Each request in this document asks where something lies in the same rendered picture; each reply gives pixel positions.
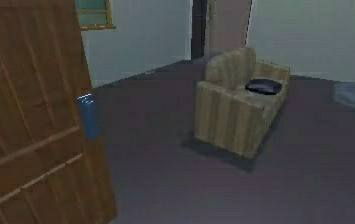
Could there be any tan striped armchair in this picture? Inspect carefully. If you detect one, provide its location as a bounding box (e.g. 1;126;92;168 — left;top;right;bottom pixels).
193;46;291;160

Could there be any wooden framed window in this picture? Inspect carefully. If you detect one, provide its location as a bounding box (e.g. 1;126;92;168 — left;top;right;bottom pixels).
74;0;116;32

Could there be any grey floor cushion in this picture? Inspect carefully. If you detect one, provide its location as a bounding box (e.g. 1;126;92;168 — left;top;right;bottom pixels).
332;80;355;112

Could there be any black round cushion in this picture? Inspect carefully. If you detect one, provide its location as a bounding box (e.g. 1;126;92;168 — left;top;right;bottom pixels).
244;78;283;96

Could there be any blue door handle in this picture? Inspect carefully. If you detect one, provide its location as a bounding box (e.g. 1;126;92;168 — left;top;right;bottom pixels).
76;93;101;141

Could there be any brown wooden room door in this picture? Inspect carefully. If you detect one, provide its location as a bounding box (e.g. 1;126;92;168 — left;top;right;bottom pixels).
0;0;118;224

